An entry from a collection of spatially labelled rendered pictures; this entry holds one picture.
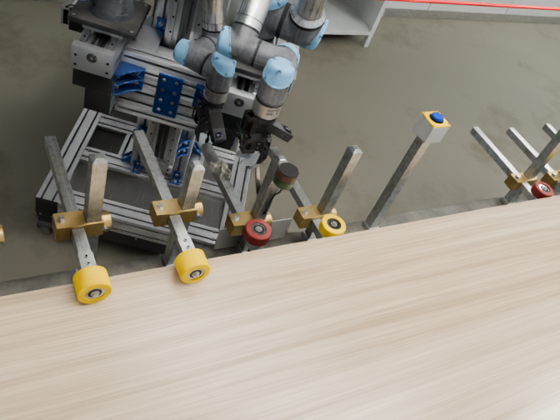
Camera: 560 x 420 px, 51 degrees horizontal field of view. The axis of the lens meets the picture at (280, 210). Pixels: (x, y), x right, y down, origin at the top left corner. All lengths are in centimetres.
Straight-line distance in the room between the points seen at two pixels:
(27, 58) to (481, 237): 264
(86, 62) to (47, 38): 180
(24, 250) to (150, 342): 135
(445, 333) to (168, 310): 77
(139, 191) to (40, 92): 101
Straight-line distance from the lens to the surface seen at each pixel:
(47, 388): 138
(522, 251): 217
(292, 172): 160
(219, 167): 190
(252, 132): 160
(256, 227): 171
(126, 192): 267
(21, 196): 290
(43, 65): 365
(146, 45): 221
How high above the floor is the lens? 214
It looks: 44 degrees down
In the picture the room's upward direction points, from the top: 24 degrees clockwise
